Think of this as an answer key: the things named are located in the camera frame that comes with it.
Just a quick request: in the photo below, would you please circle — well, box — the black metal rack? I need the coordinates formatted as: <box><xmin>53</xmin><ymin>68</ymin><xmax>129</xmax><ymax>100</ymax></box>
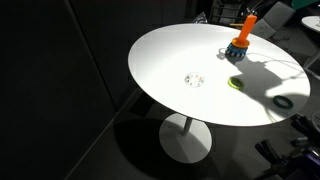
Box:
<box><xmin>209</xmin><ymin>0</ymin><xmax>249</xmax><ymax>26</ymax></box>

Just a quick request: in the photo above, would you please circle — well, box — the orange stacking peg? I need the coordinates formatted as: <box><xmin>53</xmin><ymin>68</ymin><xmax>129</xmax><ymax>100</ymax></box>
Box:
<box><xmin>237</xmin><ymin>14</ymin><xmax>258</xmax><ymax>44</ymax></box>

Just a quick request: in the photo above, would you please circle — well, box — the grey chair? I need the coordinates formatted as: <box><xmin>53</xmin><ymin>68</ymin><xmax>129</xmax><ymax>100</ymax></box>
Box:
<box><xmin>251</xmin><ymin>1</ymin><xmax>297</xmax><ymax>39</ymax></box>

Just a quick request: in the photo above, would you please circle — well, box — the grey diagonal metal bar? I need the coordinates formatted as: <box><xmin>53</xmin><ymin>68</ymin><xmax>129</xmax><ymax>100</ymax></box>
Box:
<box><xmin>302</xmin><ymin>49</ymin><xmax>320</xmax><ymax>69</ymax></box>

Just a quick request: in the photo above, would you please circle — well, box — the white round side table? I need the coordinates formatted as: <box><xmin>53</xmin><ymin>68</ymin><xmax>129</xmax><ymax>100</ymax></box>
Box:
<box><xmin>301</xmin><ymin>15</ymin><xmax>320</xmax><ymax>33</ymax></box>

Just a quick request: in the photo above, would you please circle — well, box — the clear transparent ring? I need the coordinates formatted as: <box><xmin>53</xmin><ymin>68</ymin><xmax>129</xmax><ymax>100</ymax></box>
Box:
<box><xmin>184</xmin><ymin>71</ymin><xmax>205</xmax><ymax>89</ymax></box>

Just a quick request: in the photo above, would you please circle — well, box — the white table pedestal base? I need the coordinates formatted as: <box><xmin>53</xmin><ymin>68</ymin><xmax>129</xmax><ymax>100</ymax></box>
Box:
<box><xmin>158</xmin><ymin>112</ymin><xmax>213</xmax><ymax>164</ymax></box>

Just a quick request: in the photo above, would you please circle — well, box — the yellow-green toothed ring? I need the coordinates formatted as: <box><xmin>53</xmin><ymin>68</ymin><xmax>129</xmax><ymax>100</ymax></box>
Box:
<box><xmin>227</xmin><ymin>76</ymin><xmax>245</xmax><ymax>91</ymax></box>

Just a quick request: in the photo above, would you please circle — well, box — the large black and white ring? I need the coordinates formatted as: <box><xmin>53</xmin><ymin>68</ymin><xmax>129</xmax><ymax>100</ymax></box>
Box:
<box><xmin>226</xmin><ymin>51</ymin><xmax>248</xmax><ymax>62</ymax></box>

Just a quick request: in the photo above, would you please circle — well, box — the orange-yellow dotted ring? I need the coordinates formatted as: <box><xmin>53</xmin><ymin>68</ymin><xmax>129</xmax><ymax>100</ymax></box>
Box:
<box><xmin>231</xmin><ymin>37</ymin><xmax>251</xmax><ymax>48</ymax></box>

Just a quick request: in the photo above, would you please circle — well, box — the dark green toothed ring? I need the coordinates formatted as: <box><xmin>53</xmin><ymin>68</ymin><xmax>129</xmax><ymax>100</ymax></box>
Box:
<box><xmin>272</xmin><ymin>94</ymin><xmax>295</xmax><ymax>110</ymax></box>

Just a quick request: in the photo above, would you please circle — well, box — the black clamp handle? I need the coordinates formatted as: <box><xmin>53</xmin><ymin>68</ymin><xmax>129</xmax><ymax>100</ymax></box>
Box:
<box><xmin>254</xmin><ymin>139</ymin><xmax>284</xmax><ymax>164</ymax></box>
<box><xmin>290</xmin><ymin>114</ymin><xmax>320</xmax><ymax>138</ymax></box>

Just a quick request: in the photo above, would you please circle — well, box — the teal camera mount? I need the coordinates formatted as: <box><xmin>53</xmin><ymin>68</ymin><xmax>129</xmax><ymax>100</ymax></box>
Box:
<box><xmin>291</xmin><ymin>0</ymin><xmax>320</xmax><ymax>10</ymax></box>

